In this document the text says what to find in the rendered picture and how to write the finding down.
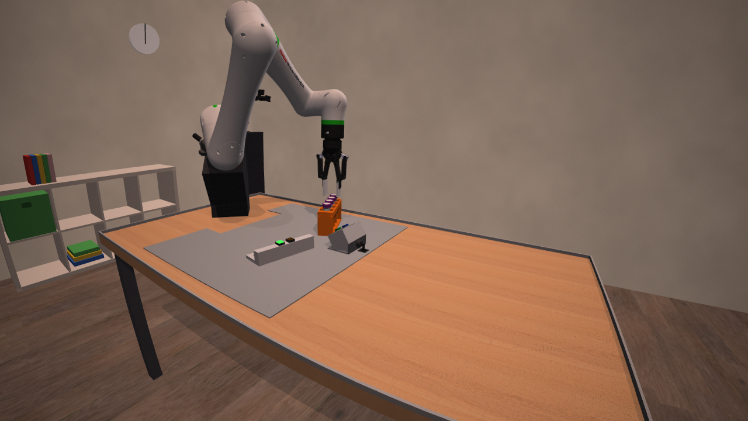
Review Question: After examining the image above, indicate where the orange tube rack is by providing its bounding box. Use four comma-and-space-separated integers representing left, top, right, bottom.
317, 198, 342, 236

